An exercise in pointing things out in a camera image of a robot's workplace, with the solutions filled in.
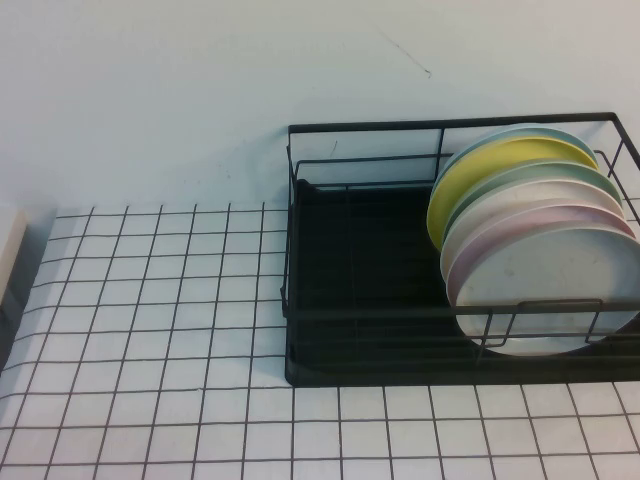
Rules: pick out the yellow plate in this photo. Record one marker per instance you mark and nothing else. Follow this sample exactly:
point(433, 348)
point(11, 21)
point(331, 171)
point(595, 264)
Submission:
point(465, 195)

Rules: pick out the white black grid tablecloth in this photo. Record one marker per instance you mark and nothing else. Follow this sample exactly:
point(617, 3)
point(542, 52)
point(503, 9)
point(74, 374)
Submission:
point(150, 325)

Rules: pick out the grey plate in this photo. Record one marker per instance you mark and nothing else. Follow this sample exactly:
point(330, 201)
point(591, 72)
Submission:
point(550, 270)

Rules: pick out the black plastic drip tray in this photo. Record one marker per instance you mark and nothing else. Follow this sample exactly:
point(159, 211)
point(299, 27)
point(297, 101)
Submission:
point(370, 240)

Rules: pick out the cream white plate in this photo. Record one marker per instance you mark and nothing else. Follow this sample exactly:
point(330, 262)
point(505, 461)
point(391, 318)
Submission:
point(550, 192)

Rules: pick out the beige block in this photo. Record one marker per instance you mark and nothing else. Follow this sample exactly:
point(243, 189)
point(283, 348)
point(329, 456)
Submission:
point(9, 250)

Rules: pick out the green plate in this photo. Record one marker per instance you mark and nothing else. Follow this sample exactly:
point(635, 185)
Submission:
point(550, 172)

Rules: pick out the light blue plate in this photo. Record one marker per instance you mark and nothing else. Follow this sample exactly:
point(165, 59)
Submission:
point(550, 131)

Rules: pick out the pink plate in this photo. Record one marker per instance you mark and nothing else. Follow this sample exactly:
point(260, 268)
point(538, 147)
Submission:
point(565, 215)

